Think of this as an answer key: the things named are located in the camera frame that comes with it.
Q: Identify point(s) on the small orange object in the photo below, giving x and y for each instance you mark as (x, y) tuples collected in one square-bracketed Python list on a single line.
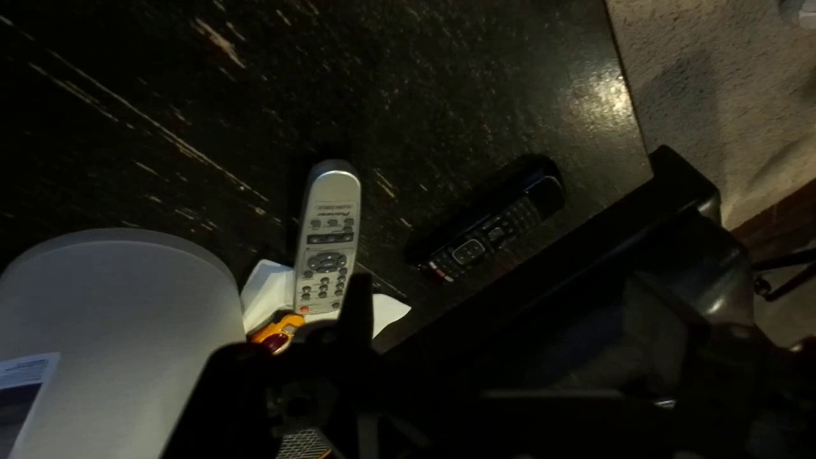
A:
[(277, 329)]

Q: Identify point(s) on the black remote control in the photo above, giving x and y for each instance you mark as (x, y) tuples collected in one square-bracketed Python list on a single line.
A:
[(498, 223)]

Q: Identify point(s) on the grey remote control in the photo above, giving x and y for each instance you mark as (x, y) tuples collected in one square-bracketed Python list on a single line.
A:
[(328, 229)]

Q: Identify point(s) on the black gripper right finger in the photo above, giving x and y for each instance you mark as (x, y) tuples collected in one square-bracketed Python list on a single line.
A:
[(696, 245)]

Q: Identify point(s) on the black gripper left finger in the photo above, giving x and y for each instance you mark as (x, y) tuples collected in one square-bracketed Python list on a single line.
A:
[(357, 314)]

